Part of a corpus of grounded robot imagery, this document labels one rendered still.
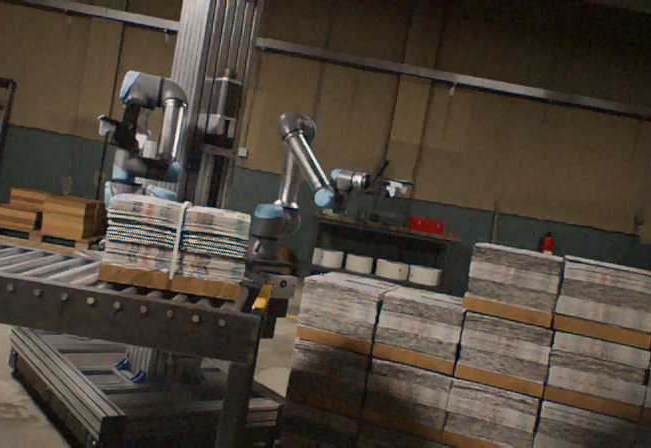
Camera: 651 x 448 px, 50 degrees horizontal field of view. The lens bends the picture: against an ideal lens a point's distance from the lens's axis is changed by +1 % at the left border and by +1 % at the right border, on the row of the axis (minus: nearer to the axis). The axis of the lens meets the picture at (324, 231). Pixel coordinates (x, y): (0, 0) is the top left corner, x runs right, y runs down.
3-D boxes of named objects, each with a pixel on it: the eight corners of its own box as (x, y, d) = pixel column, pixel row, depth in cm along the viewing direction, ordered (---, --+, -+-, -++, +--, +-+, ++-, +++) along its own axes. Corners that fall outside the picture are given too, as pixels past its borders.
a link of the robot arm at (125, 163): (144, 184, 233) (149, 152, 233) (110, 178, 231) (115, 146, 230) (145, 184, 241) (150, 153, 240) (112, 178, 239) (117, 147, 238)
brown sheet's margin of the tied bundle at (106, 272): (169, 273, 213) (171, 260, 212) (157, 288, 184) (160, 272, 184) (116, 265, 211) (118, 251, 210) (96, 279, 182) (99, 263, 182)
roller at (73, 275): (107, 277, 220) (109, 262, 220) (52, 300, 174) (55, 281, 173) (91, 274, 220) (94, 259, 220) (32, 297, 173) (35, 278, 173)
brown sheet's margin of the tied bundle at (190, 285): (239, 285, 215) (241, 271, 215) (239, 300, 187) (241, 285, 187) (188, 277, 213) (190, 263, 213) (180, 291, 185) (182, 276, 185)
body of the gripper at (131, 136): (132, 151, 215) (135, 152, 226) (140, 125, 214) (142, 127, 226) (107, 143, 213) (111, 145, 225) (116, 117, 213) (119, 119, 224)
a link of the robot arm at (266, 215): (245, 232, 293) (251, 201, 292) (262, 233, 305) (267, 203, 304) (269, 237, 288) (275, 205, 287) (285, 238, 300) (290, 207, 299)
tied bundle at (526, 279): (472, 299, 268) (483, 241, 267) (551, 316, 259) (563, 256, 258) (460, 309, 232) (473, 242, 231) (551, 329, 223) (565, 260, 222)
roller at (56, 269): (87, 274, 220) (89, 258, 220) (26, 296, 173) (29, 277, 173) (71, 271, 220) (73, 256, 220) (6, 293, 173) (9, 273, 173)
